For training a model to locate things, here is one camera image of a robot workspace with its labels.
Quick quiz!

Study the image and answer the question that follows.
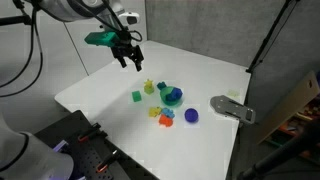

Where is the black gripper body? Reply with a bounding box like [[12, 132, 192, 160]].
[[111, 41, 142, 61]]

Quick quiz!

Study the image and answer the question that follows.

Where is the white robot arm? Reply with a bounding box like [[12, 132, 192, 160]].
[[0, 0, 144, 180]]

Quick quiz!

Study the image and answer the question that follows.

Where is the green cube block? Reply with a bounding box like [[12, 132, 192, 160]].
[[132, 91, 142, 102]]

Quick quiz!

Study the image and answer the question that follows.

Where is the dark blue block in bowl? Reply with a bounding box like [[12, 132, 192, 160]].
[[166, 94, 176, 101]]

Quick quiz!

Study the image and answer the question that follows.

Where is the yellow toy figure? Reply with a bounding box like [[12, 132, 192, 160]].
[[144, 80, 154, 95]]

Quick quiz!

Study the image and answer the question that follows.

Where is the teal toy piece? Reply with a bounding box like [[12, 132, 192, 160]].
[[157, 82, 167, 90]]

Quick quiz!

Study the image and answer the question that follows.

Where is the green plastic bowl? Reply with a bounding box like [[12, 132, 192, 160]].
[[160, 86, 183, 106]]

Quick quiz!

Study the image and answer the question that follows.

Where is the yellow flat toy piece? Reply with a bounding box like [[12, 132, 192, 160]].
[[149, 107, 162, 117]]

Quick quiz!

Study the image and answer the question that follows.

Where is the light blue toy piece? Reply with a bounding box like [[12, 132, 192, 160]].
[[161, 108, 175, 118]]

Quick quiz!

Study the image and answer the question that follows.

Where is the orange toy piece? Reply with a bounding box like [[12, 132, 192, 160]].
[[159, 115, 173, 127]]

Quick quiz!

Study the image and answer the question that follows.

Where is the purple spiky ball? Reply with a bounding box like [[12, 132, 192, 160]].
[[184, 108, 199, 123]]

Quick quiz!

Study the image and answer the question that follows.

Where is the left black orange clamp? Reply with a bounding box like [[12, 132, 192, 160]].
[[78, 123, 101, 142]]

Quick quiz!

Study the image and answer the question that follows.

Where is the black orange clamp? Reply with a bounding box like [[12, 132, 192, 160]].
[[96, 150, 120, 173], [78, 123, 101, 142]]

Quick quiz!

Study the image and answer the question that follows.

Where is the right black orange clamp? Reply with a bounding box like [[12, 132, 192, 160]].
[[96, 150, 120, 173]]

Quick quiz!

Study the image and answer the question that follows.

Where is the black tripod pole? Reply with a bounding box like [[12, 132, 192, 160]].
[[246, 0, 301, 73]]

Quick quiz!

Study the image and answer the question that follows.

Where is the wooden board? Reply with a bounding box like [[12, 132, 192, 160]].
[[255, 71, 320, 144]]

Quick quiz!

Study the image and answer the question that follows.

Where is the colourful toy shelf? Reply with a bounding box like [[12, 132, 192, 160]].
[[264, 103, 320, 164]]

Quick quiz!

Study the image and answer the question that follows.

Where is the black foreground stand pole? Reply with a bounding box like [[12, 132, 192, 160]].
[[236, 118, 320, 180]]

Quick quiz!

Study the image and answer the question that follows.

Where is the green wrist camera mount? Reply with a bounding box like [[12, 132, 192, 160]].
[[85, 32, 118, 47]]

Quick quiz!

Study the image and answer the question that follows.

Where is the grey metal bracket plate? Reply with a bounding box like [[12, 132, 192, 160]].
[[210, 95, 256, 125]]

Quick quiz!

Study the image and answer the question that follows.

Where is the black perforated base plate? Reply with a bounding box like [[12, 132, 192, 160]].
[[35, 110, 159, 180]]

